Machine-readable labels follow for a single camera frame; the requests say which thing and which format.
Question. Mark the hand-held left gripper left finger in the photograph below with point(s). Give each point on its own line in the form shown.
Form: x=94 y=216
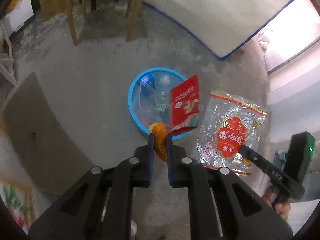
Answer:
x=150 y=155

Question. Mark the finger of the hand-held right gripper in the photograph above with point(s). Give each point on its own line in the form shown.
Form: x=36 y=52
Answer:
x=265 y=166

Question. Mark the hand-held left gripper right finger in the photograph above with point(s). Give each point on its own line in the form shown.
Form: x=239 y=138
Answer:
x=169 y=160

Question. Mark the orange peel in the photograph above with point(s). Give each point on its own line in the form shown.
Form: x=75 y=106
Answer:
x=160 y=135

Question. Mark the blue plastic basin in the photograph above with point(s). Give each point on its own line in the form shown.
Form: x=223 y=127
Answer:
x=132 y=110

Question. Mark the clear plastic food container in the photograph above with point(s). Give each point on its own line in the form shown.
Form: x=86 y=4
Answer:
x=145 y=105

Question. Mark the clear red-label snack bag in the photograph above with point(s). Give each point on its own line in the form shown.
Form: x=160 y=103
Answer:
x=225 y=120

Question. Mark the red snack bag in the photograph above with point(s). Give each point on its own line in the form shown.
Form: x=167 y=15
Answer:
x=182 y=97

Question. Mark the clear green-label plastic bottle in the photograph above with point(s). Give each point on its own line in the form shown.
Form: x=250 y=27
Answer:
x=165 y=80

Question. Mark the person's right hand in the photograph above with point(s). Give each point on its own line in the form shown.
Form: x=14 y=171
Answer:
x=281 y=208

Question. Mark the table with printed tablecloth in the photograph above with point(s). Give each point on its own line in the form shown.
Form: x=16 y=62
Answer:
x=15 y=200

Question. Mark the white mattress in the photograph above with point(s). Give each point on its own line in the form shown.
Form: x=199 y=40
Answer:
x=212 y=12

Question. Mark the cardboard box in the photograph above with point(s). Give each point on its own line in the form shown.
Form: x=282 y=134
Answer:
x=51 y=5

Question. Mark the white frame rack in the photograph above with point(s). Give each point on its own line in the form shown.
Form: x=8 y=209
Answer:
x=8 y=47

